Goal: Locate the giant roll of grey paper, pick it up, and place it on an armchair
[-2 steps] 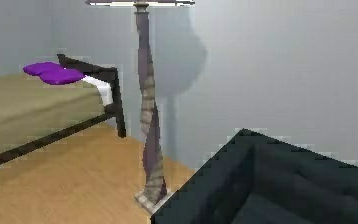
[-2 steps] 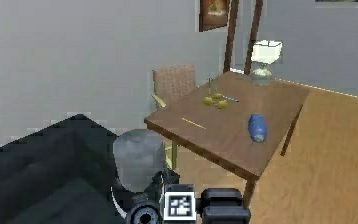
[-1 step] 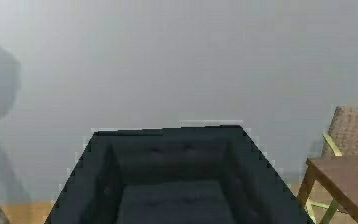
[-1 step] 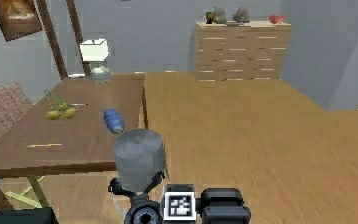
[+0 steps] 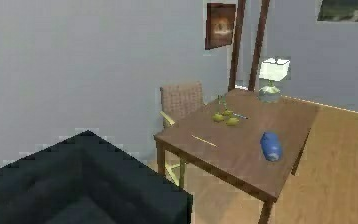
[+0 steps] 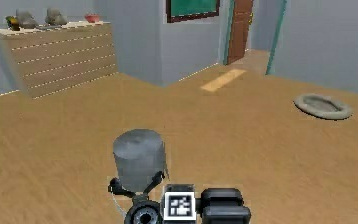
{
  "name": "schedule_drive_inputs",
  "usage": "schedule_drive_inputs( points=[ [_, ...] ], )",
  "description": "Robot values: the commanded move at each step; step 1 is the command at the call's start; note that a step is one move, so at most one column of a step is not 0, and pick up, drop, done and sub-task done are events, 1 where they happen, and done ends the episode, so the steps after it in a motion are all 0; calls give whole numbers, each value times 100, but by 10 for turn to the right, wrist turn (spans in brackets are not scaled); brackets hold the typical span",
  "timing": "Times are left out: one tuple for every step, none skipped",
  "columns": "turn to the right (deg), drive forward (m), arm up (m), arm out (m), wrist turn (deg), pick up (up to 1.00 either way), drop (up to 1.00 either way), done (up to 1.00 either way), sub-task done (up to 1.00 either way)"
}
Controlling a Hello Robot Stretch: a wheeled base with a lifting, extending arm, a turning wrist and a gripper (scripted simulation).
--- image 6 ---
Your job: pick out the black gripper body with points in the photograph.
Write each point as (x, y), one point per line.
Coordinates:
(143, 213)

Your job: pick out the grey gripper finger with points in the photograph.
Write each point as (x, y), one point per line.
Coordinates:
(119, 189)
(154, 182)

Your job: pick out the giant grey paper roll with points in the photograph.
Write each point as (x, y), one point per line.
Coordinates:
(138, 156)

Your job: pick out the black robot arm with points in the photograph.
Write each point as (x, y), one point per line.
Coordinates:
(220, 206)

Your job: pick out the light wooden chest of drawers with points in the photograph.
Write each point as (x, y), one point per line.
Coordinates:
(60, 60)

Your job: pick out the red bowl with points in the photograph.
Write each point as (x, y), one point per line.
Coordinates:
(92, 18)

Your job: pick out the brown wooden room door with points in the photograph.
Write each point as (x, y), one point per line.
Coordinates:
(239, 30)

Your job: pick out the grey stone lump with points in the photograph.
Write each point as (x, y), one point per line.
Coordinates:
(55, 17)
(26, 20)

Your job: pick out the grey round pet bed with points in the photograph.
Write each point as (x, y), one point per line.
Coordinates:
(323, 106)

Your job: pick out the green and yellow ornament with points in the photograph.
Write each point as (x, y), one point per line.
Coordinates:
(12, 23)

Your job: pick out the green picture in dark frame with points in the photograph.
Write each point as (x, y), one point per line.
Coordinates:
(193, 8)

